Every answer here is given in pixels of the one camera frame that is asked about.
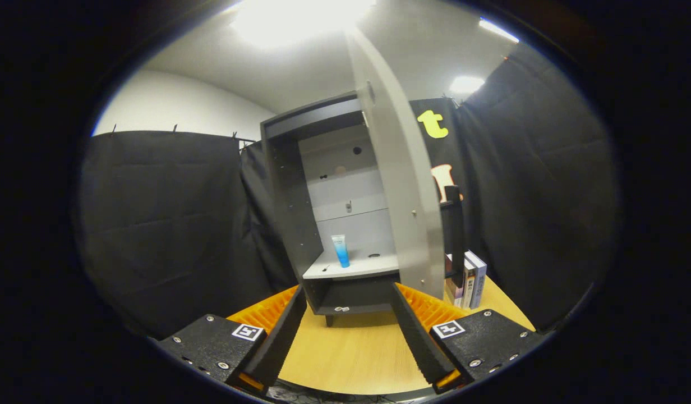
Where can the dark grey cabinet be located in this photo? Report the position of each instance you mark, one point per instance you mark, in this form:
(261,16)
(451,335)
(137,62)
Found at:
(289,213)

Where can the beige spine book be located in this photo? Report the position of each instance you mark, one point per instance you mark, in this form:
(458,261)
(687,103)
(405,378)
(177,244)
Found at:
(469,286)

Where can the white and blue tube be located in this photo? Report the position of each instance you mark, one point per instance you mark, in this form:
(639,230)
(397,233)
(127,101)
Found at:
(340,249)

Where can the black backdrop cloth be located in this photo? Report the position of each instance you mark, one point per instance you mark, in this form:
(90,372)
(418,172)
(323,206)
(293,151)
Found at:
(155,224)

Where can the large ceiling light panel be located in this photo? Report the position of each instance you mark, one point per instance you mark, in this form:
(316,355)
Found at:
(300,19)

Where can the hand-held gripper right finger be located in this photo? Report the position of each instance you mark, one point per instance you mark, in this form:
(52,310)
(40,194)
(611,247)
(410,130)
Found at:
(415,336)

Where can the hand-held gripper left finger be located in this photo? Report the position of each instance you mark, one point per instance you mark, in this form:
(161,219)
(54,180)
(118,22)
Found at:
(278,342)

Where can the beige cabinet door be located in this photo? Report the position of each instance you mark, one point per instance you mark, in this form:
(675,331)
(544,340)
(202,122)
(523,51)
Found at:
(401,168)

